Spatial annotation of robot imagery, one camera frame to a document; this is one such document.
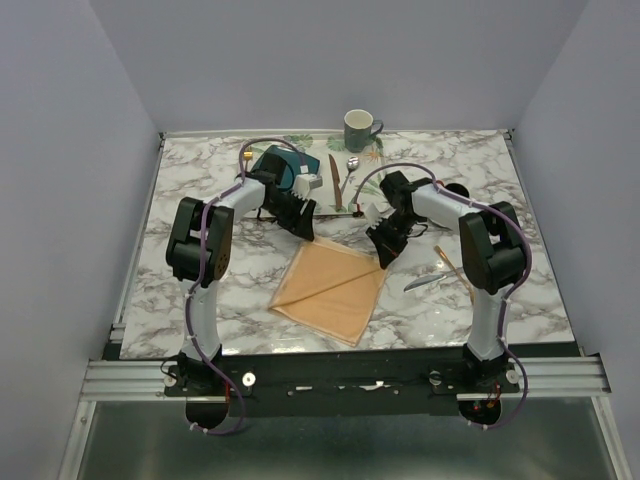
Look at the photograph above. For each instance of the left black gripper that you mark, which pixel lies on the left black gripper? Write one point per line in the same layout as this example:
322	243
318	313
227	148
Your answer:
292	222

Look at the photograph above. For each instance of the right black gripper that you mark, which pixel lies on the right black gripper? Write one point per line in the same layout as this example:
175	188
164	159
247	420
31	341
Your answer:
387	250

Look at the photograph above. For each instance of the orange cloth napkin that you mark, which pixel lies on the orange cloth napkin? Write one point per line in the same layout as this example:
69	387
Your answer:
331	289

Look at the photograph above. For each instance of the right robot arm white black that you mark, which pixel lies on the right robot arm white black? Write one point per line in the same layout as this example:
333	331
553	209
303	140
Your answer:
496	257

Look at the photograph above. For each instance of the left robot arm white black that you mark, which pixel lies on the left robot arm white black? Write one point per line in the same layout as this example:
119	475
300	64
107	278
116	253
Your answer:
199	245

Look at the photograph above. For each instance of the gold spoon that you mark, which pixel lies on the gold spoon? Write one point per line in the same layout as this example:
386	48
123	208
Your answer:
440	252

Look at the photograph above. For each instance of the silver table knife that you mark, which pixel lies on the silver table knife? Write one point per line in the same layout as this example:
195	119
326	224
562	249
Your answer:
426	280

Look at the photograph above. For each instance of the leaf pattern serving tray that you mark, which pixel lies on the leaf pattern serving tray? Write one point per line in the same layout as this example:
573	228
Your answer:
345	175

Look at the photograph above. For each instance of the silver spoon on tray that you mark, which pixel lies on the silver spoon on tray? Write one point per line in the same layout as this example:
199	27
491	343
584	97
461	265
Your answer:
352	164

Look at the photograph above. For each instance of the red brown small cup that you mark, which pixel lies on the red brown small cup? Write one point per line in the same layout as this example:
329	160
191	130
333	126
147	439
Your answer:
457	190

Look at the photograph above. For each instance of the grey green mug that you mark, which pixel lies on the grey green mug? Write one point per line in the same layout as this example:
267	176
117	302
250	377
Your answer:
360	128

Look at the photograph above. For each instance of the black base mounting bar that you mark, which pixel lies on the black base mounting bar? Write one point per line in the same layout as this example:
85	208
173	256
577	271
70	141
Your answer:
437	381

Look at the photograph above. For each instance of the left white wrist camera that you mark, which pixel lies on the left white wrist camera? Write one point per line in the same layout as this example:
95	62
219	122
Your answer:
305	183

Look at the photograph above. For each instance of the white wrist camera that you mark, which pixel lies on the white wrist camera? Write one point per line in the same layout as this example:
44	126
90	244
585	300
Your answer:
305	183
369	213

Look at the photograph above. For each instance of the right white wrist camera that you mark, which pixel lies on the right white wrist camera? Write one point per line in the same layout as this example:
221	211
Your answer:
369	213

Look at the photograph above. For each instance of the brown handled knife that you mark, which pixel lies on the brown handled knife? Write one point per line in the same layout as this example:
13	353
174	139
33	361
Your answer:
336	183

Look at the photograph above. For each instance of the aluminium frame rail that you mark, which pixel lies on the aluminium frame rail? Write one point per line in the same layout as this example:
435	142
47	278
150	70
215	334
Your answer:
568	377

